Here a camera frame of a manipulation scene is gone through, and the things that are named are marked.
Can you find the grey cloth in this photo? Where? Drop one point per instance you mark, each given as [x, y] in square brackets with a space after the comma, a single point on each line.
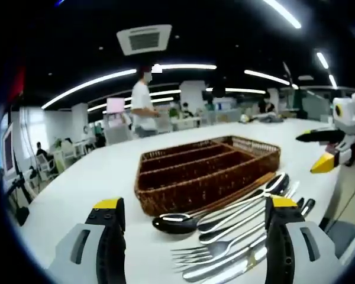
[269, 118]

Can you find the person's blue jeans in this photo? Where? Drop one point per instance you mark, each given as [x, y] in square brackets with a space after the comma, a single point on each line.
[343, 236]

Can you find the black stand pole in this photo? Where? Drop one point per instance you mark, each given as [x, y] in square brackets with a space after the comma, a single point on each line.
[19, 189]

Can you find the white framed monitor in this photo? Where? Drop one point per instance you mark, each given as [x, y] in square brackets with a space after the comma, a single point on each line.
[8, 149]

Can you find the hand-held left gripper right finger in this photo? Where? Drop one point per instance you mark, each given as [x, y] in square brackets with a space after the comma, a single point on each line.
[284, 251]

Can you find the dark red screen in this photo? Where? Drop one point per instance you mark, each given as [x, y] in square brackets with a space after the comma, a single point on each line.
[17, 80]

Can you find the white ceiling light strip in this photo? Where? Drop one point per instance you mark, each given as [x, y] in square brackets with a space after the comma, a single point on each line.
[322, 60]
[85, 84]
[266, 76]
[284, 13]

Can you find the white ceiling air vent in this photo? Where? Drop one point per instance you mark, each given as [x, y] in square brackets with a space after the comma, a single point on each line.
[145, 40]

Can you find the pink display screen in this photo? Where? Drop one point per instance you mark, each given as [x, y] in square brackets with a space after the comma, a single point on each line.
[115, 105]

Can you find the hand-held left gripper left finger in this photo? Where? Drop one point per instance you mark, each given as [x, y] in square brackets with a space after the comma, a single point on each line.
[106, 242]

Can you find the small black object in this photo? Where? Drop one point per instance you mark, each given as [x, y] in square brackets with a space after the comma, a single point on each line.
[22, 216]

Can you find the steel fork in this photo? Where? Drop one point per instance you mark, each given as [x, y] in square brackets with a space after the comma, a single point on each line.
[291, 190]
[225, 258]
[222, 248]

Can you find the brown wicker storage slots tray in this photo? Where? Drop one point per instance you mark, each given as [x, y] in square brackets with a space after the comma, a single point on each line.
[195, 177]

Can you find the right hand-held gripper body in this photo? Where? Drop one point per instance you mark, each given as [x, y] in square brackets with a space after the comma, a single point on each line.
[350, 114]

